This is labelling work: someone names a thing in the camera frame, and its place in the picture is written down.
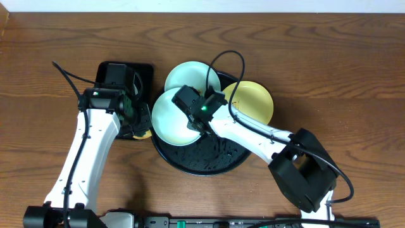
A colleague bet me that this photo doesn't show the left black cable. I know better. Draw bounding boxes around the left black cable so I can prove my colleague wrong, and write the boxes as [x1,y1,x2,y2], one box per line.
[51,61,105,228]

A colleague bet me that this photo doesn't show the light blue plate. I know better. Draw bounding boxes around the light blue plate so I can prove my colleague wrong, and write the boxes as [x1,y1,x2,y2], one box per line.
[152,87,201,146]
[164,61,221,96]

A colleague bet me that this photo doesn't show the green and yellow sponge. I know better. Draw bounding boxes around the green and yellow sponge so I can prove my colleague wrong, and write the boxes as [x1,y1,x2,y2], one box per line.
[133,130,152,140]

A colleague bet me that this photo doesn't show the black round tray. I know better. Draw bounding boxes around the black round tray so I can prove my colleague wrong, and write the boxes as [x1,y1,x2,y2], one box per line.
[149,70,254,177]

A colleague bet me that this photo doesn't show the right black cable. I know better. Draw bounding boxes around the right black cable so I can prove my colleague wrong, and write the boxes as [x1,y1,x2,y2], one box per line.
[205,50,354,205]

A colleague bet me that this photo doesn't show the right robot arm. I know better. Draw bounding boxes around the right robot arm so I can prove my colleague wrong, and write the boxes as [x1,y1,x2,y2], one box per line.
[172,85,341,227]

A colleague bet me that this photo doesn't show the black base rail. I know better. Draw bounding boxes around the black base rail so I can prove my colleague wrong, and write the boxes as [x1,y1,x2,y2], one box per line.
[100,210,381,228]

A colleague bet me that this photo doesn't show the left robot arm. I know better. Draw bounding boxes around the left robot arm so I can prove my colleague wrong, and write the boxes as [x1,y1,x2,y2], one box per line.
[23,61,154,227]

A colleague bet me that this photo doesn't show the yellow plate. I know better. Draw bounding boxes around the yellow plate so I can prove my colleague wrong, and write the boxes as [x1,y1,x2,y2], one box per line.
[232,81,274,125]

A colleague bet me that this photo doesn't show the black cable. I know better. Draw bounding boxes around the black cable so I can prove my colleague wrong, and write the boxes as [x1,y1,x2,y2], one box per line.
[205,50,354,205]
[51,61,105,228]

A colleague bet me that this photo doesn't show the black rectangular tray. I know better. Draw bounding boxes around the black rectangular tray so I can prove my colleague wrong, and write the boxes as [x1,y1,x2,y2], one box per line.
[94,61,155,141]

